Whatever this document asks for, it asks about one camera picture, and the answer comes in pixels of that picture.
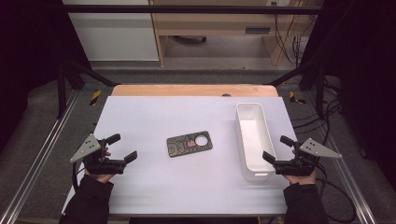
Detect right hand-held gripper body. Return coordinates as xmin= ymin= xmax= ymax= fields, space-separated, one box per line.
xmin=273 ymin=137 xmax=344 ymax=177

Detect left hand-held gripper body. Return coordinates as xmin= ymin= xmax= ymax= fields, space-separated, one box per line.
xmin=69 ymin=133 xmax=127 ymax=175

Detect white plastic bin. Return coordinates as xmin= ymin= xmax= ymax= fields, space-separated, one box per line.
xmin=234 ymin=102 xmax=278 ymax=182

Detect dark grey perforated plate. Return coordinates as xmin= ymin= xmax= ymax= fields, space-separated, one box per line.
xmin=166 ymin=130 xmax=214 ymax=159

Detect person's right hand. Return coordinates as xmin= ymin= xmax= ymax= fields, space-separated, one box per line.
xmin=282 ymin=148 xmax=318 ymax=187

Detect yellow black tape marker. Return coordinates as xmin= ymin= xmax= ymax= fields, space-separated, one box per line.
xmin=288 ymin=91 xmax=306 ymax=105
xmin=89 ymin=90 xmax=103 ymax=106

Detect white table board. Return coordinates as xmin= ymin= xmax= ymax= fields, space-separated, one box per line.
xmin=61 ymin=95 xmax=325 ymax=217

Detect wooden table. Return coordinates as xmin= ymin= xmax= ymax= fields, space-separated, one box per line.
xmin=110 ymin=83 xmax=279 ymax=98

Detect white cabinet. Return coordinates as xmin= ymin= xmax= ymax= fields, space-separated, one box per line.
xmin=61 ymin=0 xmax=161 ymax=62

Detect dark curtain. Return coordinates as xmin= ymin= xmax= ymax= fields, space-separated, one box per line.
xmin=300 ymin=0 xmax=396 ymax=190
xmin=0 ymin=0 xmax=92 ymax=153

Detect grey desk label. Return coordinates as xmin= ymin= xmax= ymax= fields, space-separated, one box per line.
xmin=244 ymin=26 xmax=272 ymax=35

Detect light wooden desk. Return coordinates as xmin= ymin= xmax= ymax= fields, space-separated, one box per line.
xmin=148 ymin=0 xmax=323 ymax=67

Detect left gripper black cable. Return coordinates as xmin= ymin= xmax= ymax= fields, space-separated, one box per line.
xmin=71 ymin=161 xmax=86 ymax=191

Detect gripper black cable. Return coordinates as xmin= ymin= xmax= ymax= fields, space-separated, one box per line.
xmin=71 ymin=161 xmax=86 ymax=191
xmin=316 ymin=162 xmax=358 ymax=224

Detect black floor cables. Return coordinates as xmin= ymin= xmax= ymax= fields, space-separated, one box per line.
xmin=291 ymin=76 xmax=345 ymax=135

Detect aluminium rail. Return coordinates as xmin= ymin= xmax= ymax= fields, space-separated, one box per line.
xmin=0 ymin=89 xmax=81 ymax=224
xmin=302 ymin=91 xmax=378 ymax=224

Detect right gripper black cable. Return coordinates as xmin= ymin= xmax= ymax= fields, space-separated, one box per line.
xmin=316 ymin=162 xmax=358 ymax=224

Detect black diagonal frame strut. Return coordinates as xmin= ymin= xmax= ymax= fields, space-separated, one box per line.
xmin=64 ymin=59 xmax=120 ymax=88
xmin=264 ymin=60 xmax=318 ymax=88

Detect black upright frame post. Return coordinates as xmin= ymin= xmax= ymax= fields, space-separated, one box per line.
xmin=56 ymin=62 xmax=68 ymax=119

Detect bundle of hanging desk cables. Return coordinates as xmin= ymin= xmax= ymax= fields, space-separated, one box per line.
xmin=273 ymin=13 xmax=312 ymax=67

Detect black horizontal frame bar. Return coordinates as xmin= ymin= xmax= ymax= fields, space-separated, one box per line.
xmin=61 ymin=4 xmax=325 ymax=15

